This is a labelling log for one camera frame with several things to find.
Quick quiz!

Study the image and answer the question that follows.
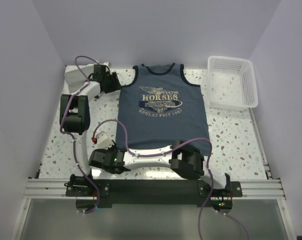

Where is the blue printed tank top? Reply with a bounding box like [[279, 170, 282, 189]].
[[115, 63, 211, 156]]

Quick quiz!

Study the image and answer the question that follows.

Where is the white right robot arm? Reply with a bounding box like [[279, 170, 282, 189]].
[[88, 138, 231, 197]]

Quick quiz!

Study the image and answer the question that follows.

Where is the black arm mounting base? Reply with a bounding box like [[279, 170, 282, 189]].
[[64, 175, 243, 210]]

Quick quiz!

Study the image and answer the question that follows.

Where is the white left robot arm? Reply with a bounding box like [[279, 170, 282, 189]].
[[59, 62, 120, 176]]

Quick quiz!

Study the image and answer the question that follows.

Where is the grey folded tank top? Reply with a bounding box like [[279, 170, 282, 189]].
[[63, 63, 95, 94]]

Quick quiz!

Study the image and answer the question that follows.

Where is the white plastic laundry basket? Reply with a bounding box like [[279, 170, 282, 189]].
[[207, 56, 258, 111]]

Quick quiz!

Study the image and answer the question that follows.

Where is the aluminium frame rail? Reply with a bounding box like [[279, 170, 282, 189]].
[[23, 176, 71, 200]]

